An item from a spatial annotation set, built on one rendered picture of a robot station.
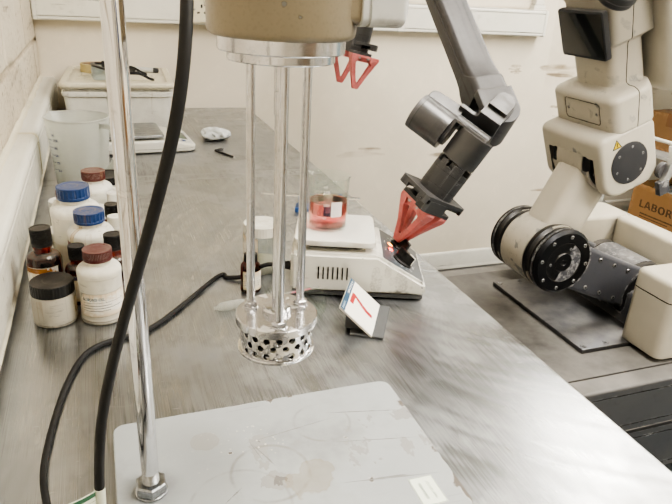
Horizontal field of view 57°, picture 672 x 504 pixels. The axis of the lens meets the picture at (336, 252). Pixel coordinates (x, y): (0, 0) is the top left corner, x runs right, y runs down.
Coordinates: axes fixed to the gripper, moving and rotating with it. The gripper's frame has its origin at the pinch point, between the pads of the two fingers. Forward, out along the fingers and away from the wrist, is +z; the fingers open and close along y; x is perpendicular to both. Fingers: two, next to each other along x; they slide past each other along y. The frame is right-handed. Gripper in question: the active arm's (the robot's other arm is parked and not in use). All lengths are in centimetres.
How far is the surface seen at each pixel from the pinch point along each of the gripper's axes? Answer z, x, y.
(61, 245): 27, -21, 39
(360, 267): 4.2, 4.9, 10.2
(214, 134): 27, -86, -20
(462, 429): 3.0, 34.7, 18.6
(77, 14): 28, -147, 4
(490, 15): -46, -117, -123
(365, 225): 0.8, -2.0, 6.4
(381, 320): 6.6, 13.4, 10.5
